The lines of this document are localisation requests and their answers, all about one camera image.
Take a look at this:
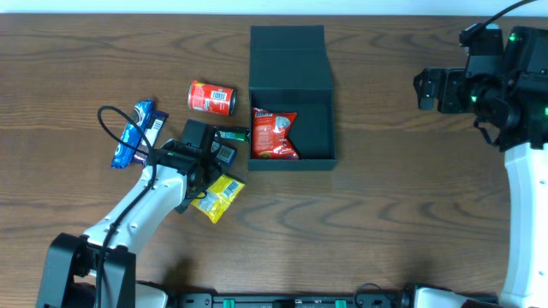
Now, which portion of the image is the green candy bar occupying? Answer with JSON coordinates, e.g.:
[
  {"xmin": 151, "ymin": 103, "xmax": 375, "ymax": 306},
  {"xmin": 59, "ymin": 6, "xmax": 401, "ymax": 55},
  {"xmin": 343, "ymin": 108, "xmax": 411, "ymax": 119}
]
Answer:
[{"xmin": 216, "ymin": 127, "xmax": 251, "ymax": 143}]

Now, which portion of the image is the red chip bag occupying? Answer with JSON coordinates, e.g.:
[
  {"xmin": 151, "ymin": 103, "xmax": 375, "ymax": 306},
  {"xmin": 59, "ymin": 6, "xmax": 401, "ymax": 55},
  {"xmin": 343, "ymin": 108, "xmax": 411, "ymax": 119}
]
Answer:
[{"xmin": 252, "ymin": 108, "xmax": 300, "ymax": 160}]

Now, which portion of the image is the blue Oreo cookie pack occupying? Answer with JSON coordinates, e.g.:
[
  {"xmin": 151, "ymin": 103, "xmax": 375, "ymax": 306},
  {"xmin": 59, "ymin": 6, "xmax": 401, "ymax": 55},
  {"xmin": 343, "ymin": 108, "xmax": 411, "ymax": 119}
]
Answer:
[{"xmin": 110, "ymin": 98, "xmax": 154, "ymax": 169}]

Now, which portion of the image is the red soda can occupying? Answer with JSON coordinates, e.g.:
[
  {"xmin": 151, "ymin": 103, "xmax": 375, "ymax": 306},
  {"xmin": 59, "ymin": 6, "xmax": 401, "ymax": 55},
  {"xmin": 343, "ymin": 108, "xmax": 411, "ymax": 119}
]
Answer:
[{"xmin": 188, "ymin": 80, "xmax": 236, "ymax": 116}]

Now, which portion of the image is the yellow snack bag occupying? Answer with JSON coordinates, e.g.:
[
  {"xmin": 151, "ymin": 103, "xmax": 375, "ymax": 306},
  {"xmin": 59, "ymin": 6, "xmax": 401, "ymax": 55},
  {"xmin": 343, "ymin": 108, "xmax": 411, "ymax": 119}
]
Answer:
[{"xmin": 191, "ymin": 175, "xmax": 245, "ymax": 223}]

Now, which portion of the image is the black gift box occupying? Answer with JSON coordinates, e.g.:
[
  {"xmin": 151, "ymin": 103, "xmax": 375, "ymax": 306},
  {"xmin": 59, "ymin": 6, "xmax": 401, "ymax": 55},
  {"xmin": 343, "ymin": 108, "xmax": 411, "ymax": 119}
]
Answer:
[{"xmin": 247, "ymin": 26, "xmax": 337, "ymax": 171}]

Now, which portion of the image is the purple chocolate bar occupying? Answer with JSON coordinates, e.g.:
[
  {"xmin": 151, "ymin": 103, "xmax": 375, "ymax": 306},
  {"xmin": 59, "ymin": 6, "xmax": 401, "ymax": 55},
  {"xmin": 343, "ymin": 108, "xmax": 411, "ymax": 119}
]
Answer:
[{"xmin": 132, "ymin": 110, "xmax": 169, "ymax": 166}]

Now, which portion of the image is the small blue snack packet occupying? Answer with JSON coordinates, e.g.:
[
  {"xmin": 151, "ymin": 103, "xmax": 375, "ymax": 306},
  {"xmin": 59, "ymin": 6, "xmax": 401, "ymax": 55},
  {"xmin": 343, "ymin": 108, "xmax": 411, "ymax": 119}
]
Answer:
[{"xmin": 211, "ymin": 141, "xmax": 237, "ymax": 167}]

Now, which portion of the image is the black mounting rail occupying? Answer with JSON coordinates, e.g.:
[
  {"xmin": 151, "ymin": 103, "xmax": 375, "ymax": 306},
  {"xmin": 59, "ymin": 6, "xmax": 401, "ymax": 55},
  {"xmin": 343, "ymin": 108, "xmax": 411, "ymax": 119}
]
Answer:
[{"xmin": 170, "ymin": 291, "xmax": 411, "ymax": 308}]

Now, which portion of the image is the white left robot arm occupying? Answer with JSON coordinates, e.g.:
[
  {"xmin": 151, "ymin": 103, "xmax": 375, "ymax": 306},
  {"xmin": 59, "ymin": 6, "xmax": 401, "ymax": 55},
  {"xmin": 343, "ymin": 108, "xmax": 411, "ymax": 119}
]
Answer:
[{"xmin": 36, "ymin": 124, "xmax": 226, "ymax": 307}]

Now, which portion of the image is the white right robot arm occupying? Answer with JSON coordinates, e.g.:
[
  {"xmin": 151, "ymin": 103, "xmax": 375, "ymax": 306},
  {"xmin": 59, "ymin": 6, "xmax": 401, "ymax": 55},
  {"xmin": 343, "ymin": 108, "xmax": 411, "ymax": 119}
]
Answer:
[{"xmin": 414, "ymin": 20, "xmax": 547, "ymax": 307}]

